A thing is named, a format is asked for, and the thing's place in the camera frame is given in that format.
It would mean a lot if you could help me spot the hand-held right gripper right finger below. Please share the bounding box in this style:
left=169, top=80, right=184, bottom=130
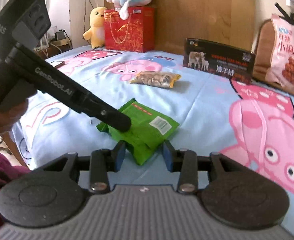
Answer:
left=163, top=140, right=248, bottom=193

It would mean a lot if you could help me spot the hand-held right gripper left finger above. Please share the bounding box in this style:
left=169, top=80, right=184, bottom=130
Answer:
left=40, top=140, right=126, bottom=193

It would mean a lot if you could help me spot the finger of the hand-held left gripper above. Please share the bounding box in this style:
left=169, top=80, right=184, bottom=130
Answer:
left=82, top=91, right=132, bottom=132

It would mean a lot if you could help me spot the green snack packet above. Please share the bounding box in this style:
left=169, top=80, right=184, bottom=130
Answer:
left=96, top=98, right=180, bottom=166

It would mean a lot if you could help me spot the person's left hand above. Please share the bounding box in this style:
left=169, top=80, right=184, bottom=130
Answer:
left=0, top=67, right=28, bottom=140

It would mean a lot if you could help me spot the black power adapter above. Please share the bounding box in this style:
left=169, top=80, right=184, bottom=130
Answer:
left=55, top=29, right=68, bottom=41

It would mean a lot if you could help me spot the yellow nut packet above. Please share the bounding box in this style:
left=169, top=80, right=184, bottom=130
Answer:
left=129, top=70, right=182, bottom=88

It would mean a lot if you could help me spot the pig print blue blanket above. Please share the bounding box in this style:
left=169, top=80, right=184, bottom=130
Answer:
left=9, top=44, right=294, bottom=238

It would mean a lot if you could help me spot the yellow plush toy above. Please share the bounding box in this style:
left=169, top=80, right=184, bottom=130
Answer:
left=83, top=6, right=108, bottom=49

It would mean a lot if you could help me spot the red gift bag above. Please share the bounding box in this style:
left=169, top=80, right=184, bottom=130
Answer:
left=103, top=6, right=155, bottom=53

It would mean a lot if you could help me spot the black cardboard box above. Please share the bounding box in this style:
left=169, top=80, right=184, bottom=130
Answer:
left=183, top=38, right=256, bottom=85

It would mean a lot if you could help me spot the wooden board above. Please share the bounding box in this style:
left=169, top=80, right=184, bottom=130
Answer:
left=103, top=0, right=256, bottom=55

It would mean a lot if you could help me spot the brown seat cushion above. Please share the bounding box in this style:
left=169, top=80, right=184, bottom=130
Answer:
left=252, top=19, right=294, bottom=103

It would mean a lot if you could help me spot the large pink snack bag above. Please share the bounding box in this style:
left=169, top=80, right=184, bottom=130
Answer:
left=265, top=14, right=294, bottom=95

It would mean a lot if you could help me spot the black strap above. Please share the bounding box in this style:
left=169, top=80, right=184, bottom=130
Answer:
left=275, top=2, right=294, bottom=29

